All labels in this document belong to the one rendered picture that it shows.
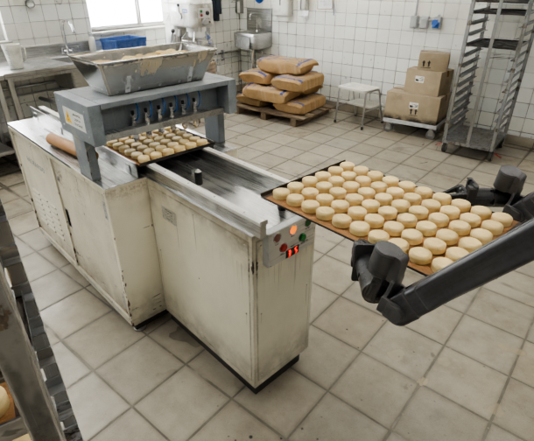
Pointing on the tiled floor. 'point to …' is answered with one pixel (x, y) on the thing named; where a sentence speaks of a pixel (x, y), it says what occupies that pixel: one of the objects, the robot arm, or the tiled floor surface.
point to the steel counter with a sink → (47, 64)
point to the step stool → (361, 99)
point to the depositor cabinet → (98, 220)
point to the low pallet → (284, 113)
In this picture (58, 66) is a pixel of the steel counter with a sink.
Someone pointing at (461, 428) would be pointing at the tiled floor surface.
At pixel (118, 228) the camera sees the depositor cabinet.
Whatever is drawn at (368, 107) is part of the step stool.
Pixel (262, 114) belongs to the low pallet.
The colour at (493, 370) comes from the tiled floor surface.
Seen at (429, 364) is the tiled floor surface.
